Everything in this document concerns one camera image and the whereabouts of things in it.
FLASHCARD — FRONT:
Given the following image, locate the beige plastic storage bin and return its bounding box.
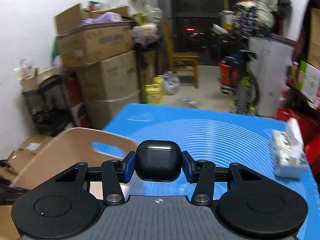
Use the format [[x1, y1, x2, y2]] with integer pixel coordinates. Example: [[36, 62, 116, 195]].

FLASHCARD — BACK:
[[10, 127, 138, 190]]

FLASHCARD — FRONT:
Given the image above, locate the black earbuds case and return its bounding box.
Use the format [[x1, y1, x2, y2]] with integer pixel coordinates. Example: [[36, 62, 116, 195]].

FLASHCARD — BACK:
[[135, 140, 182, 183]]

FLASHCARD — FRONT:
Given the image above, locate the tissue pack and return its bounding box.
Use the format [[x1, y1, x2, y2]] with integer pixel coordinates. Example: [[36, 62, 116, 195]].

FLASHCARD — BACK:
[[270, 118, 308, 179]]

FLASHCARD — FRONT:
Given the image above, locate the open cardboard box on floor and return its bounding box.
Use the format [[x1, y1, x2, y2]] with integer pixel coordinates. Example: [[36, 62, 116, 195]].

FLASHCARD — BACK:
[[1, 134, 53, 175]]

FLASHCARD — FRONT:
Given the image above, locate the blue silicone mat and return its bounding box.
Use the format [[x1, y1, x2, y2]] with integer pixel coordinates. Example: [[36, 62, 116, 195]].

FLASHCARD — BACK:
[[103, 103, 319, 239]]

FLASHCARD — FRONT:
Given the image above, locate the black metal shelf cart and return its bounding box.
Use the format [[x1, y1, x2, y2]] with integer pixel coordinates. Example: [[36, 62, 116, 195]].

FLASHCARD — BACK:
[[22, 75, 75, 137]]

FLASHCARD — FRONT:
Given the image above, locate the green kids bicycle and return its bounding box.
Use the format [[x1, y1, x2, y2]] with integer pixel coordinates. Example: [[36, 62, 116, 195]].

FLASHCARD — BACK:
[[219, 50, 260, 116]]

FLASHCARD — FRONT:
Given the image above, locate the large stacked cardboard box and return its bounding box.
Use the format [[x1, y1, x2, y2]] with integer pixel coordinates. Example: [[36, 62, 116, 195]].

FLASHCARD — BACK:
[[76, 51, 140, 129]]

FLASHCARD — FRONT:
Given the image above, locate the green white product box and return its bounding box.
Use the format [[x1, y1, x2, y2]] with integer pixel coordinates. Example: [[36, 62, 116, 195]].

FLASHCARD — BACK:
[[296, 61, 319, 102]]

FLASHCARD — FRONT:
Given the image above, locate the white plastic bag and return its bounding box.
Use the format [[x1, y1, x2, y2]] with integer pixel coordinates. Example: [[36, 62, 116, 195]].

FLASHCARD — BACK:
[[162, 71, 180, 95]]

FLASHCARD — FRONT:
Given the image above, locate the yellow detergent jug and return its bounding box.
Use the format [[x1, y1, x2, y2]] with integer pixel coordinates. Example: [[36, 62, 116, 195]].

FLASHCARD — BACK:
[[144, 75, 164, 105]]

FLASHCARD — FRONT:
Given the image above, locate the wooden chair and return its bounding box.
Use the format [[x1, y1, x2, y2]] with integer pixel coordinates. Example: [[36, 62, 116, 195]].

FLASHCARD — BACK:
[[162, 18, 199, 89]]

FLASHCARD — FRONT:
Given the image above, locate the upper open cardboard box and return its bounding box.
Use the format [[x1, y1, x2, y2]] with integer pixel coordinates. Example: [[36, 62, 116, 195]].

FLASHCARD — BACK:
[[55, 4, 132, 68]]

